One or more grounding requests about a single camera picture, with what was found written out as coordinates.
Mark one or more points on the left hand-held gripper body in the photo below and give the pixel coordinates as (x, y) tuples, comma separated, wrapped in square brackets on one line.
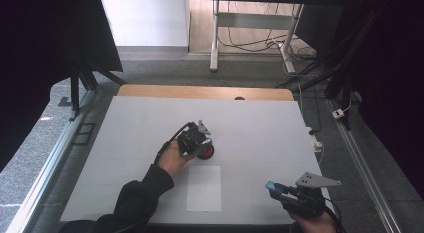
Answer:
[(191, 139)]

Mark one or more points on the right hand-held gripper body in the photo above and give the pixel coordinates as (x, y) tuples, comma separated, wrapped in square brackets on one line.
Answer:
[(308, 196)]

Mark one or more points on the blue block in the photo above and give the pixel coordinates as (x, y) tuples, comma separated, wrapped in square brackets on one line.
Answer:
[(273, 186)]

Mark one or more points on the red round object black rim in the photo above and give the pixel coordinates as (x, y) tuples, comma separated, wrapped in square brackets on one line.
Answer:
[(206, 153)]

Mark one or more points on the person's left hand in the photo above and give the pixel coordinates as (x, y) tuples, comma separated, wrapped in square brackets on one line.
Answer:
[(171, 158)]

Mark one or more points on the person's right hand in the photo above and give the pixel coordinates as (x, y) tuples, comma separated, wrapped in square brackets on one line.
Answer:
[(313, 223)]

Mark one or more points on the white paper sheet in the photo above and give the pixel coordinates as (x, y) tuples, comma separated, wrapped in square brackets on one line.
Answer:
[(204, 189)]

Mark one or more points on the white power strip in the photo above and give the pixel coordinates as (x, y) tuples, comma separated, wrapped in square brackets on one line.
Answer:
[(316, 143)]

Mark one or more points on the white plug adapter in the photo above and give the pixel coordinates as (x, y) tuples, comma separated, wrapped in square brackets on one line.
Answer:
[(338, 113)]

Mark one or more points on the black tripod stand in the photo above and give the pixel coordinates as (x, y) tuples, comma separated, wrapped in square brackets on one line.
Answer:
[(75, 89)]

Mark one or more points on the black curtain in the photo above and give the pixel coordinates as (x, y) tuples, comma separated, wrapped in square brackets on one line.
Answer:
[(393, 76), (40, 43)]

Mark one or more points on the aluminium rail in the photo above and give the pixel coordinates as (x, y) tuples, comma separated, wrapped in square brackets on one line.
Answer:
[(363, 166), (50, 169)]

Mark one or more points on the white desk frame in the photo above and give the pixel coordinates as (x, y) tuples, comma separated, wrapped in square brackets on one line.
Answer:
[(253, 21)]

